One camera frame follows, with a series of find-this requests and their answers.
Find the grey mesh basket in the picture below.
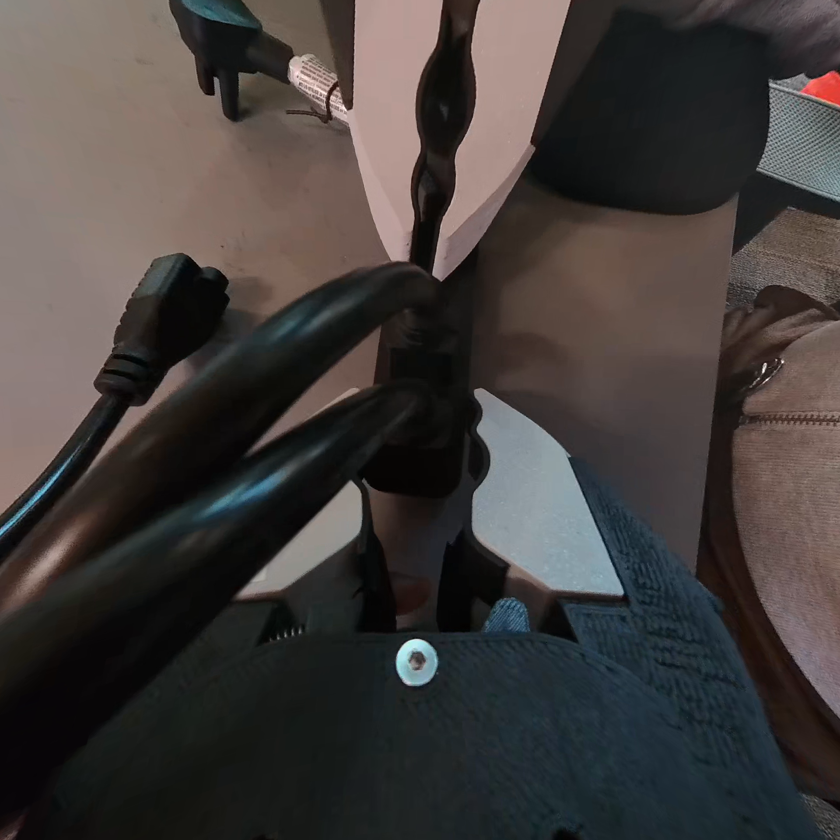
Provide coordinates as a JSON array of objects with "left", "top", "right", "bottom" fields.
[{"left": 755, "top": 72, "right": 840, "bottom": 201}]

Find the person's zip jacket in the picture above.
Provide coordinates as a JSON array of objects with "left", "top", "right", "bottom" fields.
[{"left": 699, "top": 285, "right": 840, "bottom": 798}]

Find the black power cord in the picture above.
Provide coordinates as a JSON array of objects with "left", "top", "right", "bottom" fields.
[
  {"left": 0, "top": 261, "right": 444, "bottom": 664},
  {"left": 0, "top": 384, "right": 437, "bottom": 815},
  {"left": 0, "top": 252, "right": 231, "bottom": 559}
]

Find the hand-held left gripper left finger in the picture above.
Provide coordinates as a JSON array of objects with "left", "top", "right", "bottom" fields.
[{"left": 235, "top": 482, "right": 375, "bottom": 599}]

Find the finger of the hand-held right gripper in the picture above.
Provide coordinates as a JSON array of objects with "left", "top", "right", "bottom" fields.
[
  {"left": 435, "top": 0, "right": 573, "bottom": 281},
  {"left": 346, "top": 0, "right": 460, "bottom": 265}
]

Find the black plug with white label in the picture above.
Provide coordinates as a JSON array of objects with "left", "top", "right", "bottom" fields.
[{"left": 169, "top": 0, "right": 349, "bottom": 126}]

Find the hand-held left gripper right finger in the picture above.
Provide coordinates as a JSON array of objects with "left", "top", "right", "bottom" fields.
[{"left": 467, "top": 387, "right": 626, "bottom": 599}]

